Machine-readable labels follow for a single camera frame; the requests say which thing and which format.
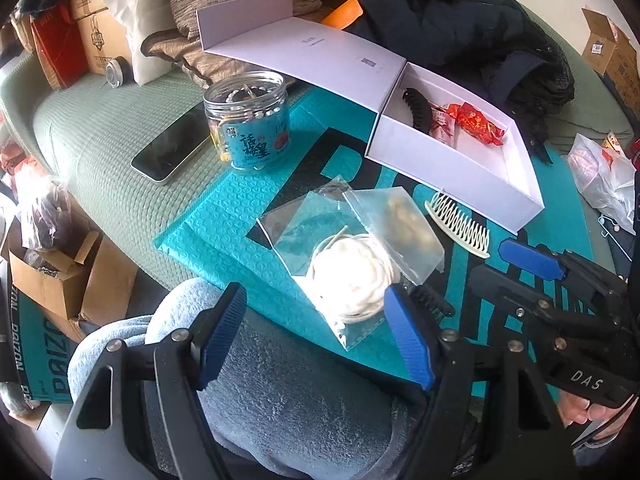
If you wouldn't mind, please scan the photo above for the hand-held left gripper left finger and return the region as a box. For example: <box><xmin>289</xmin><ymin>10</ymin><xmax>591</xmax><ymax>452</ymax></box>
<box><xmin>50</xmin><ymin>282</ymin><xmax>248</xmax><ymax>480</ymax></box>

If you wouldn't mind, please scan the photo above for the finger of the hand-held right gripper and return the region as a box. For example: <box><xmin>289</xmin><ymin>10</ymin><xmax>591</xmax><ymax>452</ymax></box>
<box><xmin>467</xmin><ymin>264</ymin><xmax>607</xmax><ymax>343</ymax></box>
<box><xmin>499</xmin><ymin>239</ymin><xmax>630</xmax><ymax>307</ymax></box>

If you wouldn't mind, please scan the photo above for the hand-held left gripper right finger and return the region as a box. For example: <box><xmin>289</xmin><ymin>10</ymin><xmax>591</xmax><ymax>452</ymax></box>
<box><xmin>384</xmin><ymin>284</ymin><xmax>576</xmax><ymax>480</ymax></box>

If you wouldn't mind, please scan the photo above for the black plastic comb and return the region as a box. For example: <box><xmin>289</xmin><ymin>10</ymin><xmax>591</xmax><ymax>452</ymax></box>
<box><xmin>410</xmin><ymin>285</ymin><xmax>456</xmax><ymax>321</ymax></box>

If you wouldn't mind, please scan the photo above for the cream plastic comb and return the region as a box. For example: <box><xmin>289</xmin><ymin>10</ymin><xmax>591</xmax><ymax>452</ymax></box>
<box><xmin>424</xmin><ymin>189</ymin><xmax>492</xmax><ymax>260</ymax></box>

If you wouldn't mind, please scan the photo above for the clear bag with white cord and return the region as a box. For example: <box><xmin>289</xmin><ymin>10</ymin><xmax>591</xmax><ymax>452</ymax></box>
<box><xmin>257</xmin><ymin>190</ymin><xmax>401</xmax><ymax>352</ymax></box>

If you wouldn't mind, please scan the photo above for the pink white snack packet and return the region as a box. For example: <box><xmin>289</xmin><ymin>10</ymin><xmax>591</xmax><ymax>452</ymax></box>
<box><xmin>427</xmin><ymin>102</ymin><xmax>463</xmax><ymax>148</ymax></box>

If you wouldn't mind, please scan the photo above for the black hair claw clip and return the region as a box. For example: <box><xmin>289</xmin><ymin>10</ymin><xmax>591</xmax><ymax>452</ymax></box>
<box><xmin>401</xmin><ymin>87</ymin><xmax>435</xmax><ymax>136</ymax></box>

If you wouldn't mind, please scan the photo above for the white cardboard box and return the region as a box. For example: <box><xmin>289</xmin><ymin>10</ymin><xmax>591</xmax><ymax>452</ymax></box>
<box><xmin>196</xmin><ymin>0</ymin><xmax>546</xmax><ymax>236</ymax></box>

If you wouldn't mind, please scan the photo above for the person's right hand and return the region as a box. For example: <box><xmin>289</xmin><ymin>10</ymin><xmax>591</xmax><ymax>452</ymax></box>
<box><xmin>556</xmin><ymin>390</ymin><xmax>628</xmax><ymax>431</ymax></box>

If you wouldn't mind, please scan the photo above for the white plastic bag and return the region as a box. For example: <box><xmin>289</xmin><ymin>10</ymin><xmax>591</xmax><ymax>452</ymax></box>
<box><xmin>567</xmin><ymin>132</ymin><xmax>638</xmax><ymax>233</ymax></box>

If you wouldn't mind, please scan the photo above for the teal bubble mailer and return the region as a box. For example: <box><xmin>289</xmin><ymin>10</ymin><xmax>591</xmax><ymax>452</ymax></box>
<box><xmin>154</xmin><ymin>85</ymin><xmax>601</xmax><ymax>396</ymax></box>

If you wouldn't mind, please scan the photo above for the open cardboard box with flaps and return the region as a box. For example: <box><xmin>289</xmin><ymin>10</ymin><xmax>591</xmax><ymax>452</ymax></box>
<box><xmin>7</xmin><ymin>212</ymin><xmax>138</xmax><ymax>328</ymax></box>

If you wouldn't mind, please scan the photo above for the stack of teal mailers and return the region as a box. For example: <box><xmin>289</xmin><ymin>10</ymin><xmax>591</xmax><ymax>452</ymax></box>
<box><xmin>10</xmin><ymin>280</ymin><xmax>76</xmax><ymax>406</ymax></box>

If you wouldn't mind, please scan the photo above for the black smartphone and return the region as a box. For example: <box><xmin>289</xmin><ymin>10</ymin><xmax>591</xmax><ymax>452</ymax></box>
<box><xmin>131</xmin><ymin>107</ymin><xmax>213</xmax><ymax>186</ymax></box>

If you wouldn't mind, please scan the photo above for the clear jar with blue label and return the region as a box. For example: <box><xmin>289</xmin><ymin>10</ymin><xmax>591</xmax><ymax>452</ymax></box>
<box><xmin>202</xmin><ymin>71</ymin><xmax>292</xmax><ymax>171</ymax></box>

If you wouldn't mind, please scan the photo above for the plastic bag with dark contents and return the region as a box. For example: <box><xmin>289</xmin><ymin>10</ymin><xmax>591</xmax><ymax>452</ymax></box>
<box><xmin>20</xmin><ymin>175</ymin><xmax>81</xmax><ymax>251</ymax></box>

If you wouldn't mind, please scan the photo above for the open brown cardboard box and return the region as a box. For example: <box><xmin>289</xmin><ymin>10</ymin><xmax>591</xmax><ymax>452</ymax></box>
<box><xmin>580</xmin><ymin>7</ymin><xmax>640</xmax><ymax>106</ymax></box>

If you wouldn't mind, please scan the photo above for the green quilted sofa cover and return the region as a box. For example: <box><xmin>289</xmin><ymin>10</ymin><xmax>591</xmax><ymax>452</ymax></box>
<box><xmin>0</xmin><ymin>45</ymin><xmax>636</xmax><ymax>291</ymax></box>

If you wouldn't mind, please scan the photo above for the dark navy jacket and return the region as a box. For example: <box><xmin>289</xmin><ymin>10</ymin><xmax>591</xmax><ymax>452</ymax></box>
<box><xmin>350</xmin><ymin>0</ymin><xmax>576</xmax><ymax>163</ymax></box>

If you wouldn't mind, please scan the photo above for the round metal tin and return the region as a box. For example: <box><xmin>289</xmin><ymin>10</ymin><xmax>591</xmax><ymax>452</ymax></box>
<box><xmin>104</xmin><ymin>57</ymin><xmax>136</xmax><ymax>88</ymax></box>

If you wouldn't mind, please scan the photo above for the orange plastic item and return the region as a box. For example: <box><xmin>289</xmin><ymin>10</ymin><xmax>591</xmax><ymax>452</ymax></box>
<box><xmin>321</xmin><ymin>0</ymin><xmax>363</xmax><ymax>28</ymax></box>

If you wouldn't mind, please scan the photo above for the white padded bag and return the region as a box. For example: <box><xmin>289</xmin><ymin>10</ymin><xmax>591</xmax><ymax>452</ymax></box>
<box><xmin>103</xmin><ymin>0</ymin><xmax>176</xmax><ymax>86</ymax></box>

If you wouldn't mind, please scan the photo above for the brown printed cardboard box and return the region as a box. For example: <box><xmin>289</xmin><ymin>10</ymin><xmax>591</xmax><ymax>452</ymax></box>
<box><xmin>75</xmin><ymin>7</ymin><xmax>133</xmax><ymax>76</ymax></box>

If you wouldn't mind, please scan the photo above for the red box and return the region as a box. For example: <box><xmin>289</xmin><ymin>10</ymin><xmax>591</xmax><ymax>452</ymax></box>
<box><xmin>30</xmin><ymin>2</ymin><xmax>90</xmax><ymax>90</ymax></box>

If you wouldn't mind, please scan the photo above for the white wire hanger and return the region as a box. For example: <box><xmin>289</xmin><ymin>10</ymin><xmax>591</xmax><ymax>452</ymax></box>
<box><xmin>597</xmin><ymin>215</ymin><xmax>636</xmax><ymax>261</ymax></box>

